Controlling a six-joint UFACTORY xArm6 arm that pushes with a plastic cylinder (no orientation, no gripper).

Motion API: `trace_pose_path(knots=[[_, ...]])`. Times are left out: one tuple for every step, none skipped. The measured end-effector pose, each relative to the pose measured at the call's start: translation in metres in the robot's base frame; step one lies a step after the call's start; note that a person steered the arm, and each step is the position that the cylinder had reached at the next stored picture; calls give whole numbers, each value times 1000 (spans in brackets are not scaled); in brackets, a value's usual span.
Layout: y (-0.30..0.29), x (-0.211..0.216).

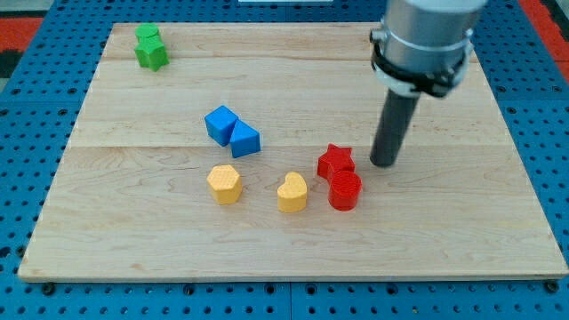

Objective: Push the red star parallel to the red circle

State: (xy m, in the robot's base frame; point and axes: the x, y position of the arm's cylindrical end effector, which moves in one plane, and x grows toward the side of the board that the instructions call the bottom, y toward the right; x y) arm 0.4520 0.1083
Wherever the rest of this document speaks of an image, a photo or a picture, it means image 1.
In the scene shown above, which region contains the yellow heart block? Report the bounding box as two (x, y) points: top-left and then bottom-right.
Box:
(277, 172), (308, 213)

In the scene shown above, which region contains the yellow hexagon block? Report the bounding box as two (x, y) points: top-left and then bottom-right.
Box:
(206, 164), (242, 205)

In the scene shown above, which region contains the red cylinder block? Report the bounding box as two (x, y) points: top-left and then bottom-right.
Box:
(328, 171), (362, 211)

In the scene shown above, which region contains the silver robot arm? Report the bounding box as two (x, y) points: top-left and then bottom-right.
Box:
(369, 0), (486, 98)

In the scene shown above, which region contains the light wooden board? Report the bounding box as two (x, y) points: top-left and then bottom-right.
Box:
(18, 23), (568, 283)

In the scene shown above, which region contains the green star block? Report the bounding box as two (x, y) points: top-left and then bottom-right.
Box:
(134, 36), (170, 71)

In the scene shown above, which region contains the blue triangle block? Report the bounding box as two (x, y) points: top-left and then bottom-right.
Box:
(229, 120), (260, 158)

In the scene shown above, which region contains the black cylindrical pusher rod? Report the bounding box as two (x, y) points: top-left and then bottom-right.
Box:
(370, 90), (419, 167)

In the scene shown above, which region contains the green cylinder block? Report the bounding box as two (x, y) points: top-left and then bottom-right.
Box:
(134, 22), (160, 42)

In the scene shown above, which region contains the blue cube block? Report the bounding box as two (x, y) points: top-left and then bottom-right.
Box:
(204, 105), (239, 147)

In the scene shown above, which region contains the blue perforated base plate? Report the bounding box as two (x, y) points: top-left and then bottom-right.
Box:
(1, 0), (568, 319)

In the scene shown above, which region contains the red star block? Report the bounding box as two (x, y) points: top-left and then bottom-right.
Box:
(317, 143), (356, 181)

